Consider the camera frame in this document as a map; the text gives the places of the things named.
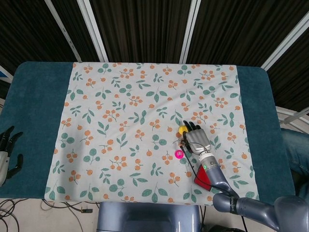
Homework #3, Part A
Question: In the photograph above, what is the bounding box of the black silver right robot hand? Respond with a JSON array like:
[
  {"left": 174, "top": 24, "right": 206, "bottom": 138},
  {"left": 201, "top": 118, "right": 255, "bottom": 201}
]
[{"left": 182, "top": 119, "right": 212, "bottom": 157}]

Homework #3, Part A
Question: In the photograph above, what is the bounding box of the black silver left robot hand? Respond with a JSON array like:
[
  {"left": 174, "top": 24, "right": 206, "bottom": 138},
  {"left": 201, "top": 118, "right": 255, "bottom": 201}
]
[{"left": 0, "top": 125, "right": 24, "bottom": 187}]

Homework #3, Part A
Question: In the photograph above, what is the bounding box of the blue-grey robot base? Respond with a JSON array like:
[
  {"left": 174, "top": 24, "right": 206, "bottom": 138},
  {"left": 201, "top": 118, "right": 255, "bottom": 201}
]
[{"left": 96, "top": 202, "right": 203, "bottom": 232}]

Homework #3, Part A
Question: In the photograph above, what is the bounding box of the red ink pad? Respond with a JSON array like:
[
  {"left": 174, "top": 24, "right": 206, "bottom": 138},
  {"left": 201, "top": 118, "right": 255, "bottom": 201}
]
[{"left": 193, "top": 166, "right": 213, "bottom": 192}]

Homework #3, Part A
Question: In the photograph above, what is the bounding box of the teal table cover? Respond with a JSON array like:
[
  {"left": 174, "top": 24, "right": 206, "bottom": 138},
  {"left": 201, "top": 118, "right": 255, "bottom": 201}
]
[{"left": 0, "top": 60, "right": 296, "bottom": 213}]

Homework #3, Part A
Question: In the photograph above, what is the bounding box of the floral print cloth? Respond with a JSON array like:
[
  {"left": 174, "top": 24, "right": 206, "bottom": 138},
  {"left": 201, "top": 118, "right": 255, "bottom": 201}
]
[{"left": 43, "top": 61, "right": 261, "bottom": 209}]

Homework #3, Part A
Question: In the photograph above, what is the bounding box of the blue jeans leg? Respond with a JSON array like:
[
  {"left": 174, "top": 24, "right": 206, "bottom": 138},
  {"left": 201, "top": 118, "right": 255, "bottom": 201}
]
[{"left": 280, "top": 127, "right": 309, "bottom": 203}]

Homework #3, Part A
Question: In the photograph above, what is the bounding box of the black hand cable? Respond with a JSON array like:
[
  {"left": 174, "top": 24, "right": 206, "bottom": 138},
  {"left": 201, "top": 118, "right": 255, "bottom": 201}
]
[{"left": 182, "top": 138, "right": 239, "bottom": 198}]

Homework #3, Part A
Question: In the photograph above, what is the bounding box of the floor cable bundle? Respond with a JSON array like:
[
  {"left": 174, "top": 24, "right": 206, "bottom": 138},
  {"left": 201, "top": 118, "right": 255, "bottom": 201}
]
[{"left": 0, "top": 198, "right": 98, "bottom": 232}]

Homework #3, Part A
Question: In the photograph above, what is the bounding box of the white frame beam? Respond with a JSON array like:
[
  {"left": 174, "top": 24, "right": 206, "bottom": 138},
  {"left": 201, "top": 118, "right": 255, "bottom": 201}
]
[
  {"left": 260, "top": 16, "right": 309, "bottom": 71},
  {"left": 179, "top": 0, "right": 201, "bottom": 64},
  {"left": 77, "top": 0, "right": 109, "bottom": 62},
  {"left": 44, "top": 0, "right": 82, "bottom": 62},
  {"left": 276, "top": 105, "right": 309, "bottom": 128}
]

